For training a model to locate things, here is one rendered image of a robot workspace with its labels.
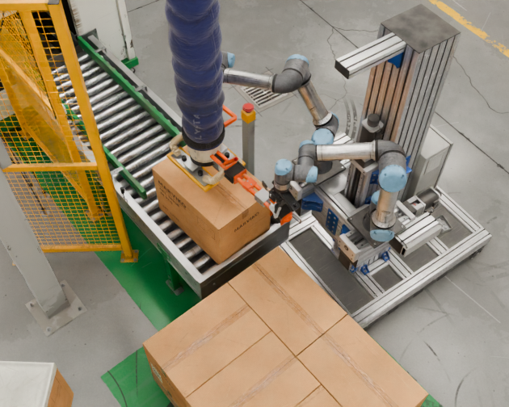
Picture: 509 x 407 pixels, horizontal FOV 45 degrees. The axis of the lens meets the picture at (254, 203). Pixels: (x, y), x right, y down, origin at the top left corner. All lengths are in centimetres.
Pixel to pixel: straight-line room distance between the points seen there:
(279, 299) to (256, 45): 297
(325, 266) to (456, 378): 106
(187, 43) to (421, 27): 102
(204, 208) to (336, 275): 110
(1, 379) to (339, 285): 210
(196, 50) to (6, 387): 171
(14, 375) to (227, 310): 119
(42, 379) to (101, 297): 140
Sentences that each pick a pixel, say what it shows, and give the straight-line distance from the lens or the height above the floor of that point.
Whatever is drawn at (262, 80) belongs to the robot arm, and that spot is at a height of 159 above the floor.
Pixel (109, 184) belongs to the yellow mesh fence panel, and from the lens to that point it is 377.
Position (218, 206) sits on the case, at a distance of 345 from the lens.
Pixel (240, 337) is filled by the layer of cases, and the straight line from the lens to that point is 349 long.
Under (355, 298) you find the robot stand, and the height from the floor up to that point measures 21.
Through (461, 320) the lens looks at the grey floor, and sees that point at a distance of 437.
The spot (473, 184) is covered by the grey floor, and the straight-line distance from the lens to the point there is 506.
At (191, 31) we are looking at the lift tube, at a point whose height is 209.
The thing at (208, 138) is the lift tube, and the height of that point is 142.
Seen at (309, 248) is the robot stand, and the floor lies 21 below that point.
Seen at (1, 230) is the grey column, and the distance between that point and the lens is 350.
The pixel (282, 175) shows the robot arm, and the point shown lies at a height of 157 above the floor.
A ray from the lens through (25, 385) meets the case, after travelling 305.
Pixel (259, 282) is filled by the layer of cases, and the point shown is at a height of 54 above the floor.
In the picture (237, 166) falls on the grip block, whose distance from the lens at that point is 322.
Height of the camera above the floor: 373
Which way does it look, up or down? 53 degrees down
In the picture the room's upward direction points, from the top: 1 degrees clockwise
